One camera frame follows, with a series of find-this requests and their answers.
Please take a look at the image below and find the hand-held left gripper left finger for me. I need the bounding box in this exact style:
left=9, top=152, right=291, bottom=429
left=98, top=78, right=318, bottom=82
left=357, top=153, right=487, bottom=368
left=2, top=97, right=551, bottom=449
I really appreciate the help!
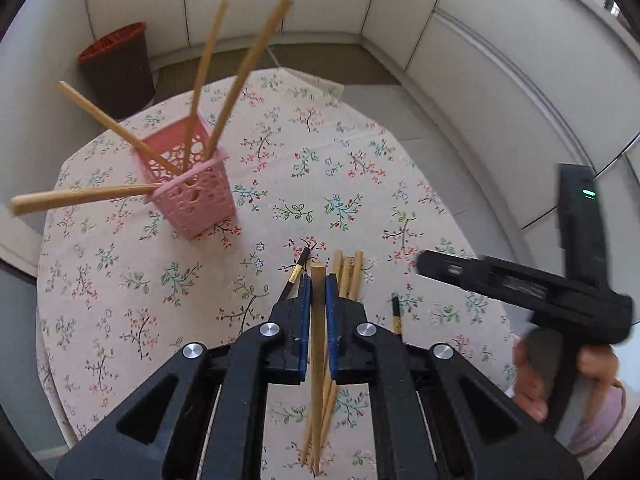
left=55, top=274, right=312, bottom=480

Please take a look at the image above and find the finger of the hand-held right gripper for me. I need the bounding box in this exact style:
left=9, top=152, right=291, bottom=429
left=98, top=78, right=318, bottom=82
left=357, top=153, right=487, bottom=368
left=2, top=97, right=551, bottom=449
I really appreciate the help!
left=417, top=249, right=483, bottom=288

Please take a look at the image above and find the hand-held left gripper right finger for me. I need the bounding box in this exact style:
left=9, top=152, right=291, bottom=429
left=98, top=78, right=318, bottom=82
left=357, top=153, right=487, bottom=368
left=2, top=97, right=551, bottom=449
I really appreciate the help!
left=325, top=274, right=583, bottom=480

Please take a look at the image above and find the plain bamboo chopstick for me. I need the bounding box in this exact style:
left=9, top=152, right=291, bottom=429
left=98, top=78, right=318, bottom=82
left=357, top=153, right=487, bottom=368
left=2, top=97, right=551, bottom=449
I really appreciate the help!
left=204, top=0, right=294, bottom=161
left=182, top=0, right=229, bottom=171
left=309, top=261, right=327, bottom=476
left=10, top=183, right=166, bottom=217
left=58, top=81, right=183, bottom=177

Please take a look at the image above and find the pile of bamboo chopsticks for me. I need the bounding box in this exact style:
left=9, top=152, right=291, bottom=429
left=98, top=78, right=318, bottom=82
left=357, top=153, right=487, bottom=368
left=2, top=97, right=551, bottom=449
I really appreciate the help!
left=300, top=250, right=364, bottom=468

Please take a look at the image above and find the pink perforated utensil holder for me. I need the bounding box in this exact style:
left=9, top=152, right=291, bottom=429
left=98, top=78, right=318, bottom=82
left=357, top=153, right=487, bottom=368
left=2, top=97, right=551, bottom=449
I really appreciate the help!
left=131, top=110, right=237, bottom=241

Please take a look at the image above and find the person's right forearm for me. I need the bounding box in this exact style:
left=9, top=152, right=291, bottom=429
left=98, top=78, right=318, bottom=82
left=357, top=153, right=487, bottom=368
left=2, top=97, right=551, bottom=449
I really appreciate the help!
left=567, top=380, right=628, bottom=456

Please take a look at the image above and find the person's right hand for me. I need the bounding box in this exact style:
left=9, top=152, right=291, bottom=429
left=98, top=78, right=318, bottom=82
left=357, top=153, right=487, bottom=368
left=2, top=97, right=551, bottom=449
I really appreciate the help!
left=511, top=332, right=621, bottom=423

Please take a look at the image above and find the floral tablecloth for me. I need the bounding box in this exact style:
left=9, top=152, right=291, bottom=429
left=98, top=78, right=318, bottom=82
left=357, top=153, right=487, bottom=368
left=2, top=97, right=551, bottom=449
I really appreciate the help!
left=36, top=67, right=516, bottom=480

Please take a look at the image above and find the olive floor mat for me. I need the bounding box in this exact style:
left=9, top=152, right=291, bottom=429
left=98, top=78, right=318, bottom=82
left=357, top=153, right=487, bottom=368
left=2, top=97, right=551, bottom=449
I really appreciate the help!
left=150, top=47, right=276, bottom=86
left=270, top=42, right=403, bottom=88

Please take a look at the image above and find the brown trash bin red liner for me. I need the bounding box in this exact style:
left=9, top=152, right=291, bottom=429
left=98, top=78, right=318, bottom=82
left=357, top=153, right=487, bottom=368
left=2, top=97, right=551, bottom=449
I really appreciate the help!
left=77, top=22, right=156, bottom=121

